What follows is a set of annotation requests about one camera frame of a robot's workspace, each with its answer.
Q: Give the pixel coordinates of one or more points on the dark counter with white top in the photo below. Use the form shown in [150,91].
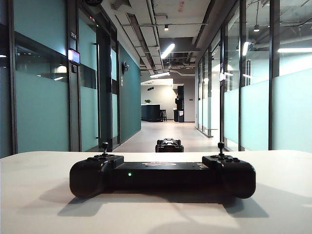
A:
[150,112]

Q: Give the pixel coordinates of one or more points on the glowing room display panel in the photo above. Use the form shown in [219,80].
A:
[74,56]

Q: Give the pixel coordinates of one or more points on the white paper wall notice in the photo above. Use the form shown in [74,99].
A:
[122,81]

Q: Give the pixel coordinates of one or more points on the long linear ceiling lamp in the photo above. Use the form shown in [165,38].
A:
[167,50]

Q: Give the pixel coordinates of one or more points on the red ceiling marking sign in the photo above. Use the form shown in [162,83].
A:
[181,6]

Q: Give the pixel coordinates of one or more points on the black remote control with joysticks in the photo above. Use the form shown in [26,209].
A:
[156,175]

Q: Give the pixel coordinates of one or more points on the ceiling spot light behind glass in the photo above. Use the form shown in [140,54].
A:
[256,28]

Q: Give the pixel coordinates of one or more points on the dark wooden bar stool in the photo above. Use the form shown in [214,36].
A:
[163,115]

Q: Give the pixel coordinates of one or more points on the black quadruped robot dog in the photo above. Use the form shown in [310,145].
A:
[169,145]

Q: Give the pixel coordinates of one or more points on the short linear ceiling lamp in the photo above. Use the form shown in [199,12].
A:
[159,74]

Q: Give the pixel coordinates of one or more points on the room number sign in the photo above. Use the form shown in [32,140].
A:
[73,35]

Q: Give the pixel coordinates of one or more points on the small ceiling spot light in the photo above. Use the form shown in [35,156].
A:
[166,27]

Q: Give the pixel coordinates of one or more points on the green potted plant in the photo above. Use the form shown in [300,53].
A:
[147,101]

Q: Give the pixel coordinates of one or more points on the black dome ceiling camera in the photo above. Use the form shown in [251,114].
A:
[92,2]

